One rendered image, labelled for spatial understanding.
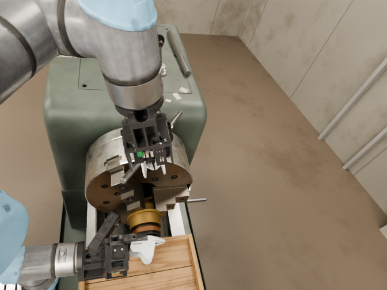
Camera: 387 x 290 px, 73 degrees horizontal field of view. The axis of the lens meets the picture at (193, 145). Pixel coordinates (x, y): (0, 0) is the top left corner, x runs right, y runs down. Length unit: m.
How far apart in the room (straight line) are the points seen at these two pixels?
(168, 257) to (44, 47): 0.77
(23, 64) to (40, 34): 0.04
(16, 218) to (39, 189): 1.70
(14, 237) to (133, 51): 0.31
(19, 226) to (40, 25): 0.28
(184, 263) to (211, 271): 0.98
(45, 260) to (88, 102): 0.41
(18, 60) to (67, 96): 0.53
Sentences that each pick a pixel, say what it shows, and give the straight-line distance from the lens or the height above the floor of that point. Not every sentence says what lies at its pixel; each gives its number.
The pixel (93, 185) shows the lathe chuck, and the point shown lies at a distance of 0.76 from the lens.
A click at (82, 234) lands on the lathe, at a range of 1.34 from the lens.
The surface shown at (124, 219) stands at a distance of 0.83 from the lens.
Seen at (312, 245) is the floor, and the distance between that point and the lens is 2.36.
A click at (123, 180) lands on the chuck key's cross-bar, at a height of 1.38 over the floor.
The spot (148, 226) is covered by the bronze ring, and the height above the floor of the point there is 1.12.
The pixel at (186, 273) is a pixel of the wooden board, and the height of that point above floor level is 0.89.
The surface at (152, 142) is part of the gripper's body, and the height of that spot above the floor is 1.47.
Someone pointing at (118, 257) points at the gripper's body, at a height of 1.11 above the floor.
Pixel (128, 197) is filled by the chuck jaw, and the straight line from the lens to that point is 0.71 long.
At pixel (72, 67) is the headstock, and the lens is 0.93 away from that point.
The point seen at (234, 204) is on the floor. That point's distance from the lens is 2.19.
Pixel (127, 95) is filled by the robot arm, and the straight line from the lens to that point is 0.34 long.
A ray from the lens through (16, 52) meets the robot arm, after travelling 0.29.
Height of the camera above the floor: 1.77
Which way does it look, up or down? 47 degrees down
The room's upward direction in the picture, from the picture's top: 19 degrees clockwise
